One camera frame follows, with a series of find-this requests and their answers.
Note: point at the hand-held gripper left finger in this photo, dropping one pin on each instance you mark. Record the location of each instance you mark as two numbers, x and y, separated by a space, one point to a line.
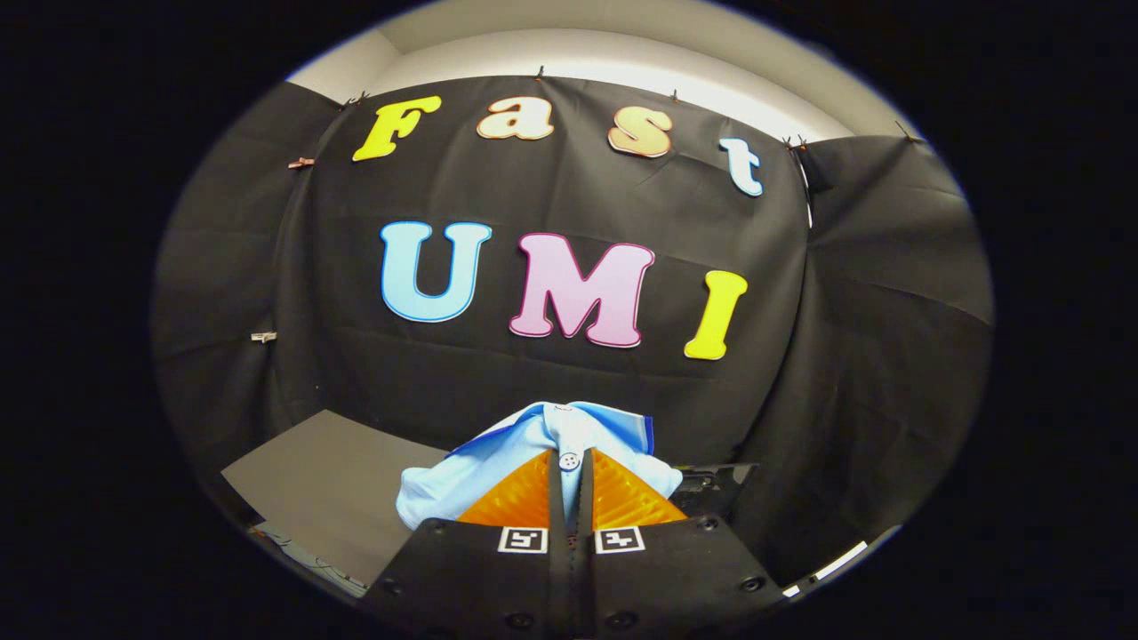
558 569

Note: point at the light blue polo shirt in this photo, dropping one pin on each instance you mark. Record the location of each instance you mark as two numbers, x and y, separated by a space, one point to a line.
444 493

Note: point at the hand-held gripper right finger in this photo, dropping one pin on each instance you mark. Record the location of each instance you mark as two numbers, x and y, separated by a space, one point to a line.
582 569

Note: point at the black backdrop cloth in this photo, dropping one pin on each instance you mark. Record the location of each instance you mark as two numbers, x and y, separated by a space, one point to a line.
551 382

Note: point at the dark grey washing machine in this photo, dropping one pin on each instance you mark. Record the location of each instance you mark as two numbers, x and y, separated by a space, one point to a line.
711 498

